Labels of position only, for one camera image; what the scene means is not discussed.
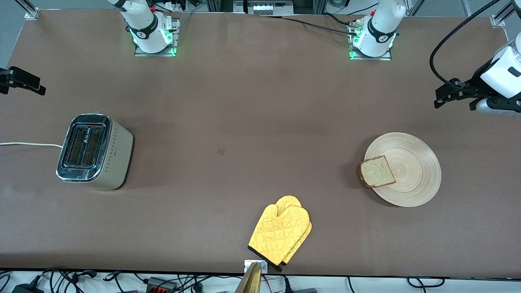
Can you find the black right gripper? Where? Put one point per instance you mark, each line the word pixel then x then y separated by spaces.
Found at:
pixel 12 77

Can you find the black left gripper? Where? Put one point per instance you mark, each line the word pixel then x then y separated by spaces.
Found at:
pixel 475 83

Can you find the round wooden plate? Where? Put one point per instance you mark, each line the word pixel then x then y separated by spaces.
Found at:
pixel 415 171

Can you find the slice of brown bread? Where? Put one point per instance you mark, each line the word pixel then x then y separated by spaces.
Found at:
pixel 377 173

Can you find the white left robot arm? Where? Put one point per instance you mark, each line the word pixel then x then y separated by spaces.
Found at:
pixel 378 28

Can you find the silver two-slot toaster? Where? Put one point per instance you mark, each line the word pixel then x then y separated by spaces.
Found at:
pixel 118 158

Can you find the yellow quilted oven mitt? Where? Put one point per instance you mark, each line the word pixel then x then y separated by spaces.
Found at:
pixel 281 236
pixel 290 200

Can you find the black power adapter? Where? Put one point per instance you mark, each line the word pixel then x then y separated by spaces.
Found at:
pixel 26 289

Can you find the white power strip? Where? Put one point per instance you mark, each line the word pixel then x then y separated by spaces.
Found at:
pixel 268 8

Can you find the black and red connector block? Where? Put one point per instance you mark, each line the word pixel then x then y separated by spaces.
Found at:
pixel 160 284

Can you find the gold metal bar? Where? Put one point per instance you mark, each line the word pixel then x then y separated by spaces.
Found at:
pixel 251 283

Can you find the aluminium frame profile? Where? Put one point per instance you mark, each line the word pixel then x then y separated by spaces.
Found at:
pixel 502 17
pixel 29 11

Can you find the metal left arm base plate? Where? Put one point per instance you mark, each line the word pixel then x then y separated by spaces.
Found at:
pixel 386 57

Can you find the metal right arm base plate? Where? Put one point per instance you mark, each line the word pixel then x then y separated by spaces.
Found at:
pixel 176 36

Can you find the small silver metal bracket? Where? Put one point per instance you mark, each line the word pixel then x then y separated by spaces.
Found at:
pixel 264 266

